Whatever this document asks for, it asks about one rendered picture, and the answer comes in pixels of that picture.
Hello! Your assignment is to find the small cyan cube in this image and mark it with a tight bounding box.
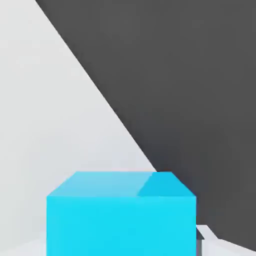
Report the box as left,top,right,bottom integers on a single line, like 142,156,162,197
46,171,197,256

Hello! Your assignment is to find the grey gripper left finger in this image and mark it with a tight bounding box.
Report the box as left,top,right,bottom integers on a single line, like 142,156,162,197
3,231,48,256

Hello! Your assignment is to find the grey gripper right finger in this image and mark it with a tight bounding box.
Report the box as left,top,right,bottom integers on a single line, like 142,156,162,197
195,224,256,256

